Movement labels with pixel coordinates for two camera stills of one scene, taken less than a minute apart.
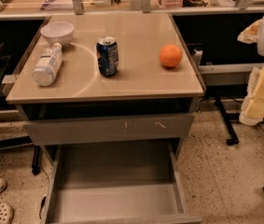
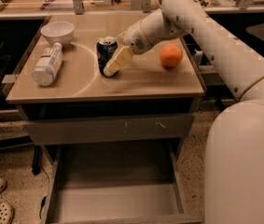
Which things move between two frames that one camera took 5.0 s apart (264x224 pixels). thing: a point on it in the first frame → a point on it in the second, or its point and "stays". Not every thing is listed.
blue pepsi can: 107,55 stays
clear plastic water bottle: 48,65 stays
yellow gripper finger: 263,91 → 120,60
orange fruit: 170,55 stays
